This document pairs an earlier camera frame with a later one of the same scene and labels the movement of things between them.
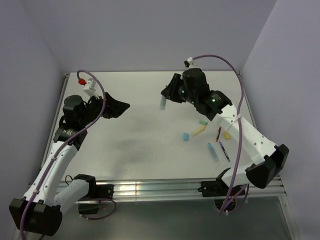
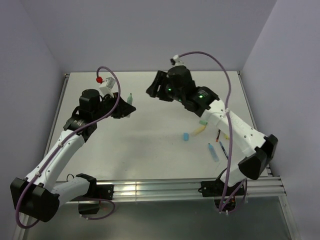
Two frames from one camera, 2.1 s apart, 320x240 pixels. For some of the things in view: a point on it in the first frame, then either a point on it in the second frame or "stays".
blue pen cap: [186, 136] stays
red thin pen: [220, 128] stays
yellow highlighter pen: [200, 130] stays
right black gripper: [170, 92] → [161, 79]
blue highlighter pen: [213, 152] stays
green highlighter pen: [163, 103] → [130, 99]
